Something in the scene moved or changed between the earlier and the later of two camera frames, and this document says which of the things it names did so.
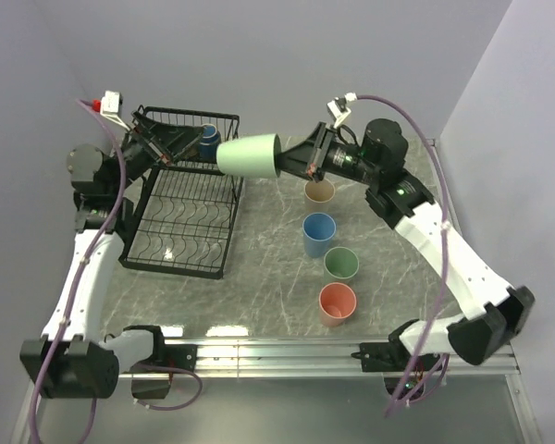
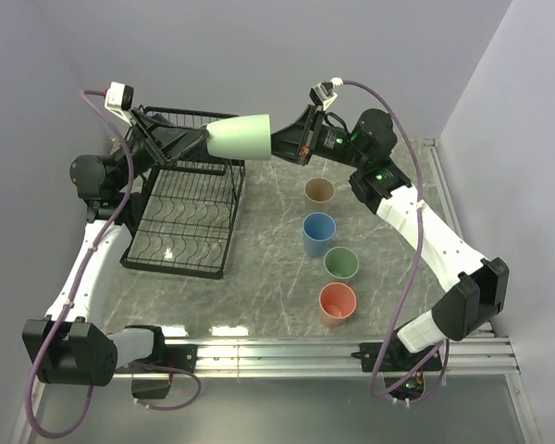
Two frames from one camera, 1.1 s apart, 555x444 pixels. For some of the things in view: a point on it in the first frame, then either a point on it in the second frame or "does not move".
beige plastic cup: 321,191 does not move
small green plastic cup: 258,155 → 240,138
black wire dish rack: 185,219 does not move
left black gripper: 163,142 does not move
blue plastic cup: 318,228 does not move
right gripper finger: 312,143 → 299,129
